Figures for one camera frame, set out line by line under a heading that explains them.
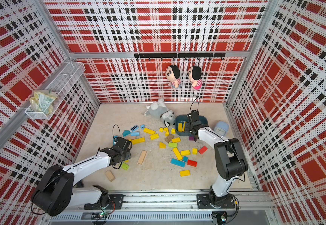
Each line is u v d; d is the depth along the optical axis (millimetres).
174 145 961
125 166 841
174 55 886
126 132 1020
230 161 470
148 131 1039
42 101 627
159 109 1049
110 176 802
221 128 958
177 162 884
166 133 1003
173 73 908
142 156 903
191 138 992
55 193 411
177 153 909
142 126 1041
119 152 687
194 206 728
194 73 932
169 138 975
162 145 953
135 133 1011
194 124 736
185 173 842
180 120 1071
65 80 841
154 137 994
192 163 883
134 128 1041
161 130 1039
